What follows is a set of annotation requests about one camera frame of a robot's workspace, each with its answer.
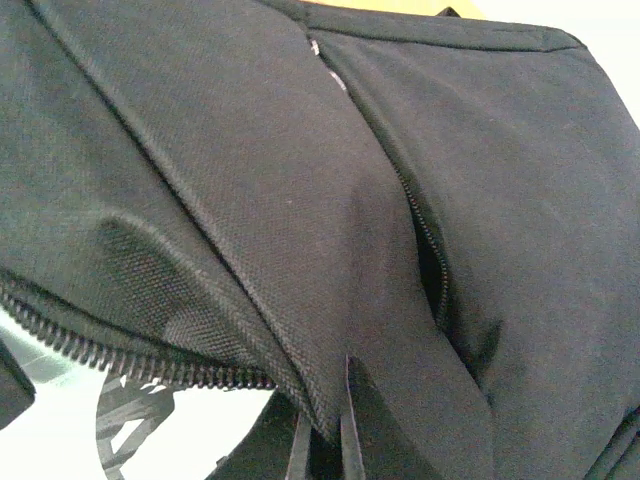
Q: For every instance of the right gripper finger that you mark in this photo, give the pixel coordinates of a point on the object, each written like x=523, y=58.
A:
x=311, y=457

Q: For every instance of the black student backpack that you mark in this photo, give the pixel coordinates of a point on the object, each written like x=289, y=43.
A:
x=237, y=195

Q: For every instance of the grey Great Gatsby book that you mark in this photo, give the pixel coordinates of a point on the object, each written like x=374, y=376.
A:
x=87, y=424

